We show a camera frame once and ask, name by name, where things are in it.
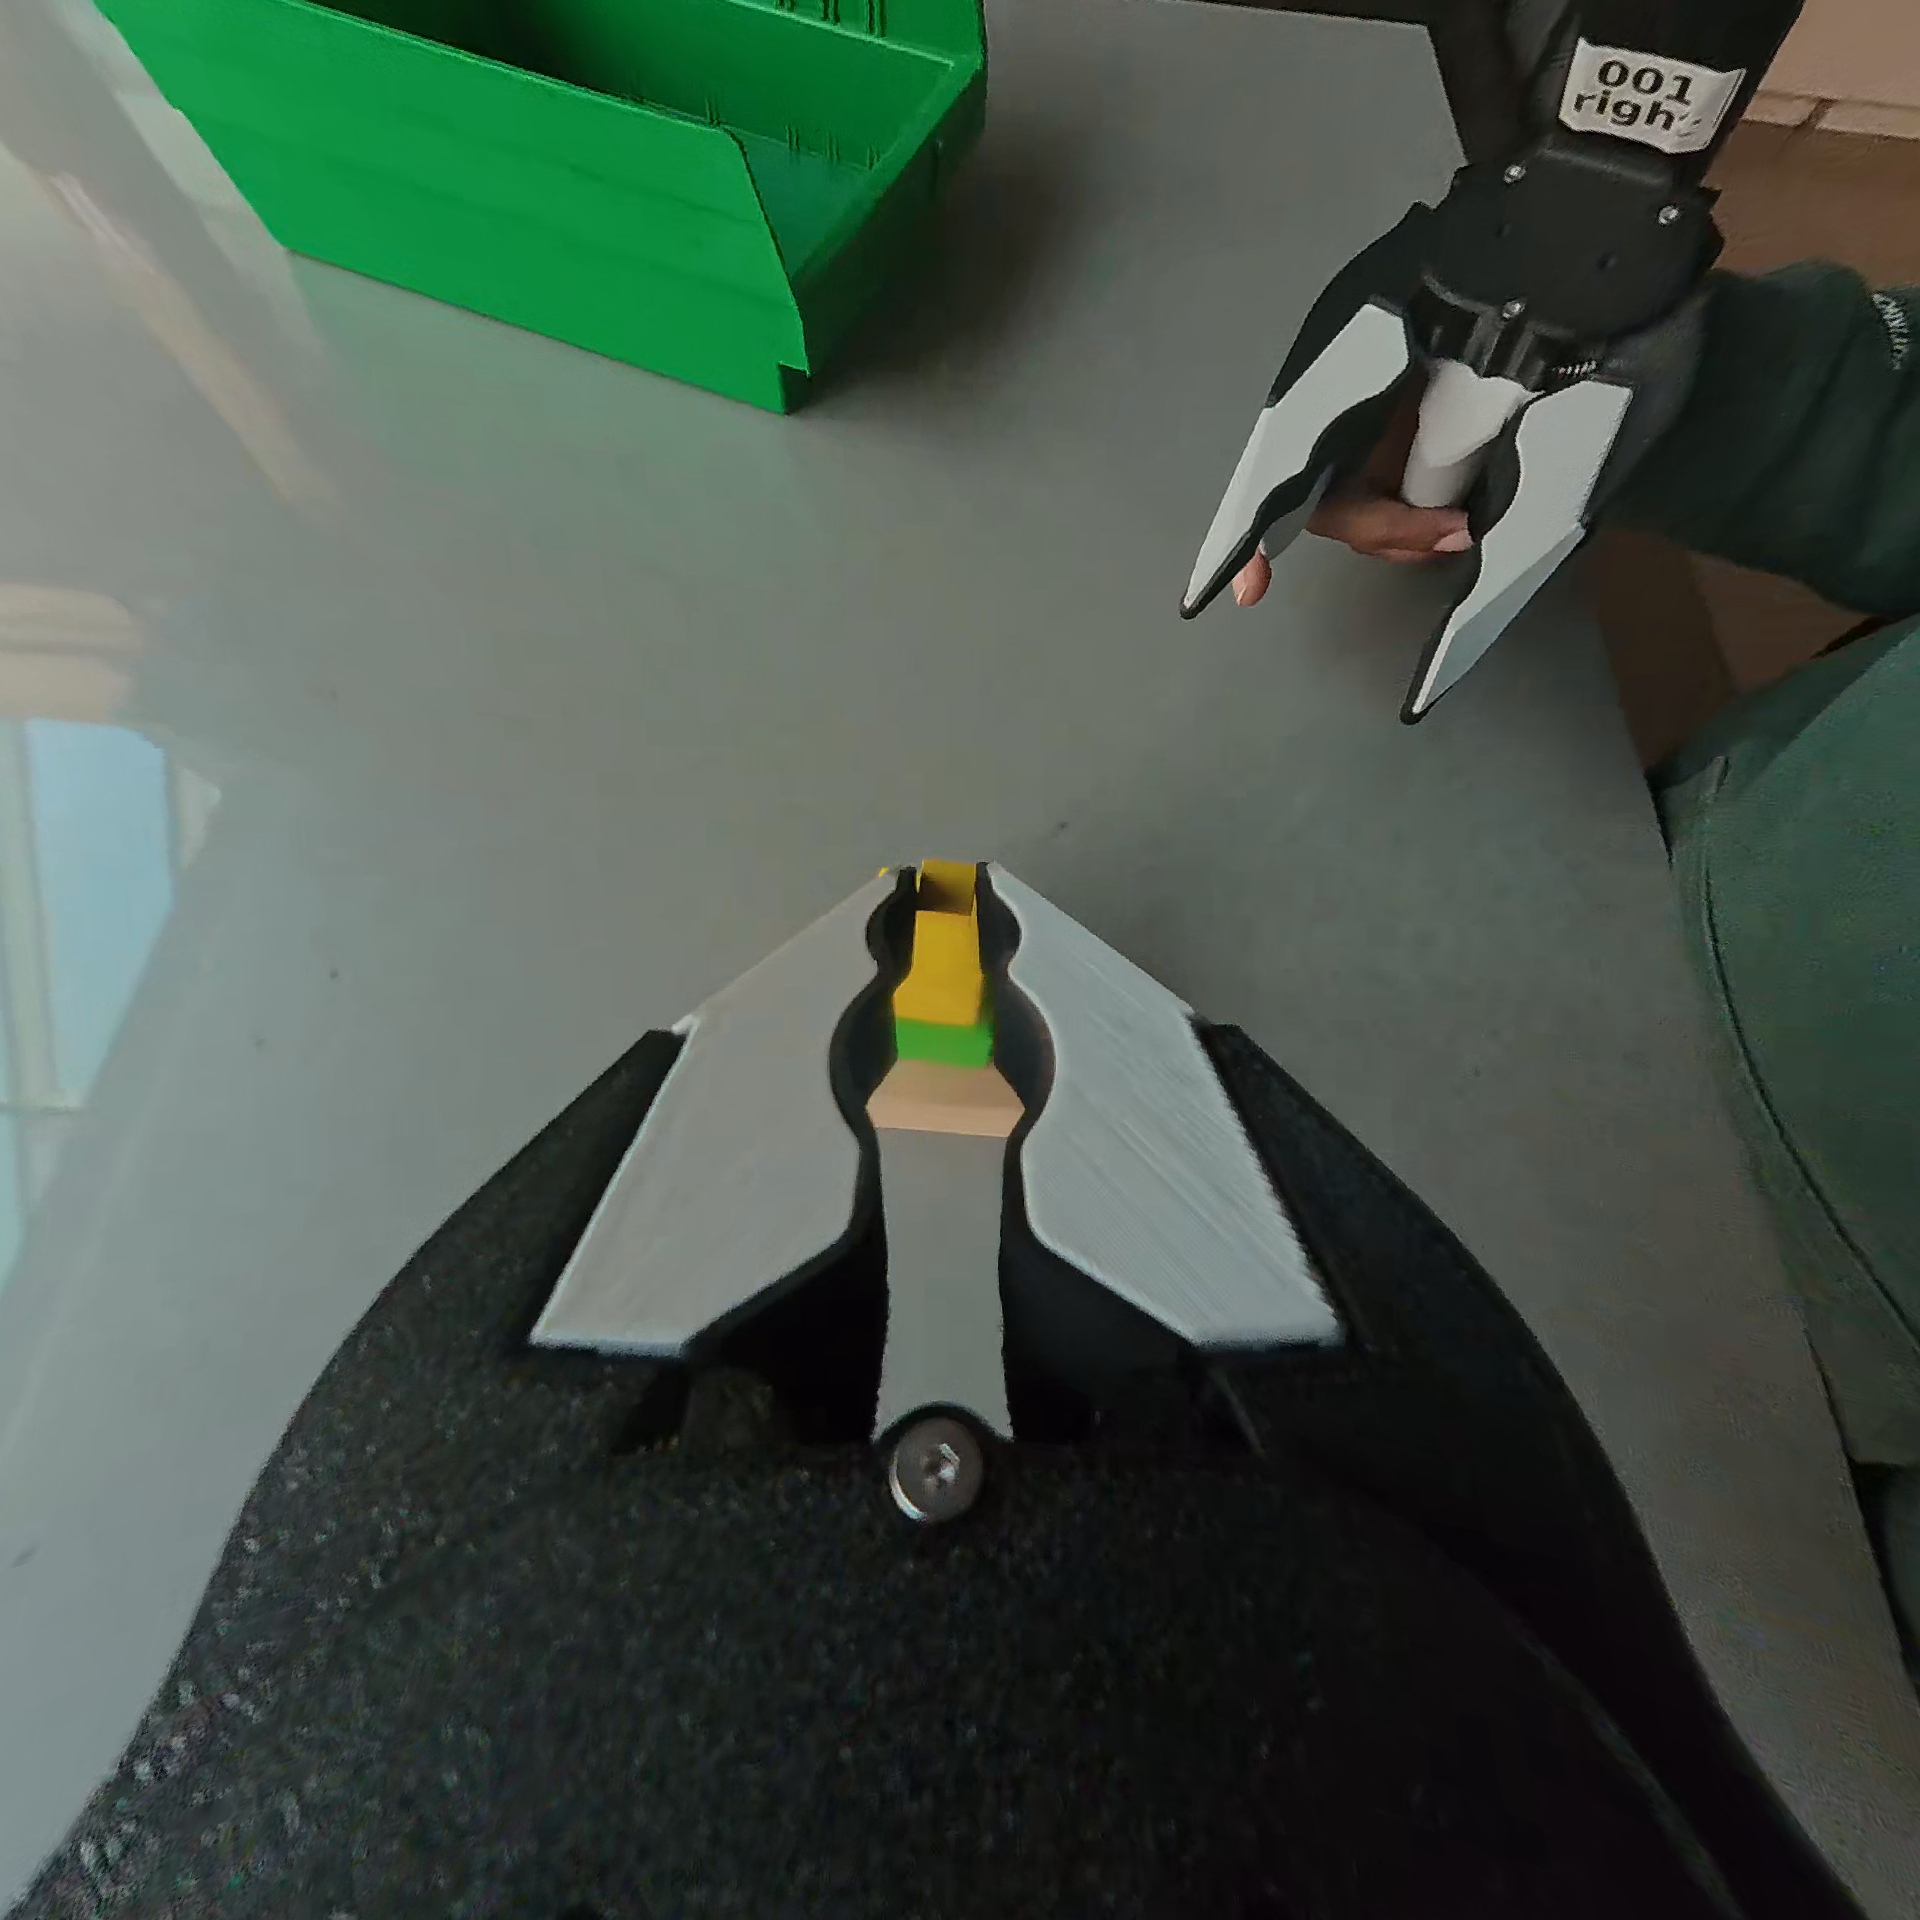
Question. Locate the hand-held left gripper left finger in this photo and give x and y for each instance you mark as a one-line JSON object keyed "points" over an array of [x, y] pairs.
{"points": [[720, 1184]]}

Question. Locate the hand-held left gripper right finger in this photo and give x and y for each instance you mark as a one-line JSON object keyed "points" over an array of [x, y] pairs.
{"points": [[1170, 1184]]}

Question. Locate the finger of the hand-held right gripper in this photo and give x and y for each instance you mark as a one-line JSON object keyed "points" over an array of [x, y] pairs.
{"points": [[1289, 434], [1546, 510]]}

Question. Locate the large plain wooden cube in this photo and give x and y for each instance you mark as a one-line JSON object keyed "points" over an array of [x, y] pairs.
{"points": [[943, 1108]]}

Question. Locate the green wooden cube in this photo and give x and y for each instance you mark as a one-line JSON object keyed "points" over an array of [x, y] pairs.
{"points": [[945, 1046]]}

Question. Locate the tiny yellow wooden cube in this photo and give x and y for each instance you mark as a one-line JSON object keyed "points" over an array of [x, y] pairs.
{"points": [[945, 886]]}

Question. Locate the person's right forearm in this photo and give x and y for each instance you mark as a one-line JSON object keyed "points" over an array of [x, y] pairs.
{"points": [[1786, 434]]}

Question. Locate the person's green clothing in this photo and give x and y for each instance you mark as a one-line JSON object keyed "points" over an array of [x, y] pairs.
{"points": [[1816, 974]]}

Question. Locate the green plastic bin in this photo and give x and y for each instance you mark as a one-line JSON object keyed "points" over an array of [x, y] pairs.
{"points": [[523, 194]]}

